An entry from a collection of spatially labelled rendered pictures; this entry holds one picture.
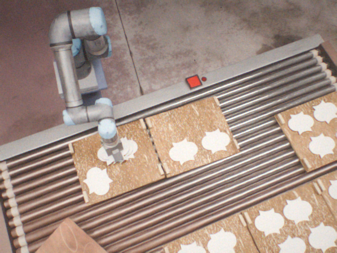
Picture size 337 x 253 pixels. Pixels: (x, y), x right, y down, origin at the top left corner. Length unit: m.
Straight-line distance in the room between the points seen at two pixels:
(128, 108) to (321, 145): 1.05
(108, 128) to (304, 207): 1.03
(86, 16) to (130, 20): 1.97
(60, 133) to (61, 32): 0.63
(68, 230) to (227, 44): 2.28
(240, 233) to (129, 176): 0.61
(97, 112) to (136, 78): 1.57
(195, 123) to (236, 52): 1.53
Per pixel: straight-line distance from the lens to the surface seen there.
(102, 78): 2.20
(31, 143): 2.06
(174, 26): 3.50
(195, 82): 2.10
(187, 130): 1.96
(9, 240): 1.93
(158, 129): 1.96
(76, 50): 1.99
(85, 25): 1.60
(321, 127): 2.15
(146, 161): 1.90
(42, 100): 3.23
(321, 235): 1.97
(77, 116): 1.66
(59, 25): 1.61
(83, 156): 1.94
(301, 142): 2.07
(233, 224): 1.86
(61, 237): 1.77
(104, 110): 1.65
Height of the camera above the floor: 2.74
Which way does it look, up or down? 67 degrees down
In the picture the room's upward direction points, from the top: 4 degrees clockwise
